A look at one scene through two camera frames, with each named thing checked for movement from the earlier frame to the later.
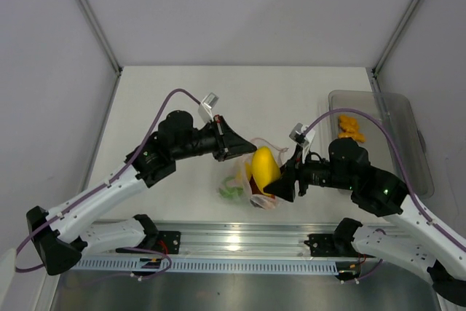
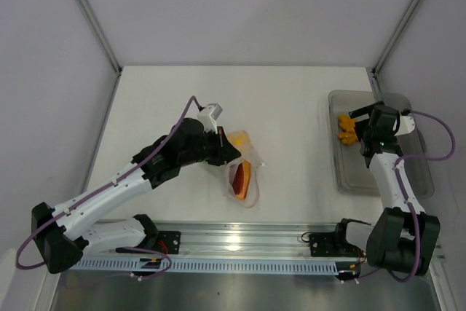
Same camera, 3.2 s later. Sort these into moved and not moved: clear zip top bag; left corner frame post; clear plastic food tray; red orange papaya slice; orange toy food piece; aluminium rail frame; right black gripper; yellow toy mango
Moved: yellow toy mango; red orange papaya slice; right black gripper; clear zip top bag
Not moved: orange toy food piece; aluminium rail frame; left corner frame post; clear plastic food tray
